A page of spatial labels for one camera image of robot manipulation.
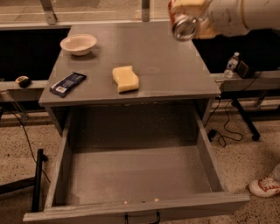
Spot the black yellow tape measure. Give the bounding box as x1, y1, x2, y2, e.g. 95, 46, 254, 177
16, 75, 32, 88

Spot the yellow sponge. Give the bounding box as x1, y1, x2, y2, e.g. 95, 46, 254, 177
112, 66, 139, 93

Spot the grey cabinet with top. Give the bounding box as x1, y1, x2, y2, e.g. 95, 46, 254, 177
39, 21, 221, 131

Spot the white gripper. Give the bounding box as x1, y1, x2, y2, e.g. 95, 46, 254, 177
171, 0, 244, 39

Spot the small black box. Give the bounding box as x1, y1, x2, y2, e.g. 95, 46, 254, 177
237, 60, 255, 79

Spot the black stand leg left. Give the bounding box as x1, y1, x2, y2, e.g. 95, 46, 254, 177
0, 149, 48, 213

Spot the grey trouser leg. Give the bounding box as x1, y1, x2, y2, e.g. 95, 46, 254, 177
270, 164, 280, 183

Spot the black cable left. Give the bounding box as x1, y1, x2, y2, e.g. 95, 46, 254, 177
5, 108, 52, 184

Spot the white red sneaker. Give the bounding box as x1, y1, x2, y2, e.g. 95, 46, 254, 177
248, 176, 280, 198

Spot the white bowl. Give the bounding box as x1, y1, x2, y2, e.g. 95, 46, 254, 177
60, 34, 97, 56

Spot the blue snack bar wrapper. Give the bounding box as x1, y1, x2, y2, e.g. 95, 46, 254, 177
50, 72, 87, 98

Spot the black drawer handle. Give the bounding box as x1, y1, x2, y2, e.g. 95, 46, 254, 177
124, 211, 161, 224

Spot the red coke can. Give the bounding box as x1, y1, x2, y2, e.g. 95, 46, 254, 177
168, 0, 198, 41

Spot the clear water bottle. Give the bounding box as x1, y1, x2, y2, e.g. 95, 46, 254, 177
224, 52, 240, 79

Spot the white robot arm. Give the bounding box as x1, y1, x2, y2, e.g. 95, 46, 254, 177
168, 0, 280, 41

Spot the black power cable right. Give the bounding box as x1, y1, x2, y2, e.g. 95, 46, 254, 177
204, 73, 263, 148

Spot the black table leg right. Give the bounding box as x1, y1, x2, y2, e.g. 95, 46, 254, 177
232, 98, 261, 141

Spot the open grey top drawer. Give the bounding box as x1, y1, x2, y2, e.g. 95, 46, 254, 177
24, 104, 249, 224

